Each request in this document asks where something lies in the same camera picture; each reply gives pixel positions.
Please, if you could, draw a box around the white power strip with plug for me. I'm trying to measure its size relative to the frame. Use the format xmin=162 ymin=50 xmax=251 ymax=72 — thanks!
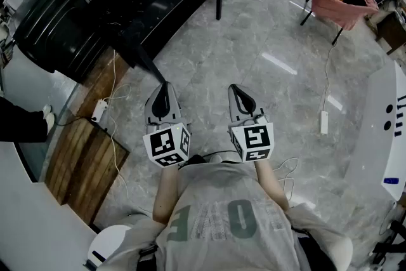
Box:
xmin=91 ymin=98 xmax=109 ymax=123

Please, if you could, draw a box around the white desk with holes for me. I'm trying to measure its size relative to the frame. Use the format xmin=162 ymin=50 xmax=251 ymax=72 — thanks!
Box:
xmin=343 ymin=59 xmax=406 ymax=201

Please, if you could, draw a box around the wooden plank platform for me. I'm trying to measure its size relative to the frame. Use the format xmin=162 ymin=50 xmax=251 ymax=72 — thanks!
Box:
xmin=43 ymin=49 xmax=131 ymax=227

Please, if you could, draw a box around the person's grey printed shirt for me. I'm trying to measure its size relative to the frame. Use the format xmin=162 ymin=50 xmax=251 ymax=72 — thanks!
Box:
xmin=95 ymin=154 xmax=355 ymax=271

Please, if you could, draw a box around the brown wooden box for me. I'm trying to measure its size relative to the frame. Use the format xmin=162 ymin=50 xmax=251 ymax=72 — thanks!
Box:
xmin=376 ymin=8 xmax=406 ymax=55

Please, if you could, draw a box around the black ribbed case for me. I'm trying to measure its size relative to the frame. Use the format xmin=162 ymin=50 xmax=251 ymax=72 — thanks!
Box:
xmin=13 ymin=0 xmax=110 ymax=84

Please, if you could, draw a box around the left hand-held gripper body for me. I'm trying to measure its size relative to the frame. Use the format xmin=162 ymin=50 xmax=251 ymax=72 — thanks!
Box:
xmin=142 ymin=116 xmax=193 ymax=169

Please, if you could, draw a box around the white power cable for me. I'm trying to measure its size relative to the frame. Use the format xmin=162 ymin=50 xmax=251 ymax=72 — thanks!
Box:
xmin=322 ymin=41 xmax=337 ymax=112

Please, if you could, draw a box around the black glossy table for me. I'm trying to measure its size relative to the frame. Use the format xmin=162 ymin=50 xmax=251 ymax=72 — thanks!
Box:
xmin=60 ymin=0 xmax=228 ymax=89

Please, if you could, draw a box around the thin white cable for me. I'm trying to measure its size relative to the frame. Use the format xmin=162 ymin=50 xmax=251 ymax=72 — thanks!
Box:
xmin=104 ymin=49 xmax=154 ymax=215

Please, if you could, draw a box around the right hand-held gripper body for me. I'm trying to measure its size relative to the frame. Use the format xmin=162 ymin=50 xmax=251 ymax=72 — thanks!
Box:
xmin=227 ymin=115 xmax=275 ymax=164

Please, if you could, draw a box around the black metal chair frame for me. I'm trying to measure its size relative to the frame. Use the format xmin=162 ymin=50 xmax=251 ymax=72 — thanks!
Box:
xmin=299 ymin=0 xmax=345 ymax=46

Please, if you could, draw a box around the person's right forearm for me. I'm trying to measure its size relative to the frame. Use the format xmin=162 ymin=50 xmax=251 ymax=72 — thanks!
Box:
xmin=253 ymin=157 xmax=291 ymax=213

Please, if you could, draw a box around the long white power strip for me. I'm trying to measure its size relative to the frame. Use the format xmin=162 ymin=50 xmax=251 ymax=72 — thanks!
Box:
xmin=320 ymin=110 xmax=329 ymax=135

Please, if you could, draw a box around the person's left forearm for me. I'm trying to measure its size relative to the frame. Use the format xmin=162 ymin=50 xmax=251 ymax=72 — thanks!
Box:
xmin=152 ymin=164 xmax=182 ymax=226

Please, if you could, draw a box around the white curved counter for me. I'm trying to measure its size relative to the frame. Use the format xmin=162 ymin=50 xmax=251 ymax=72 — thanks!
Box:
xmin=0 ymin=50 xmax=98 ymax=271

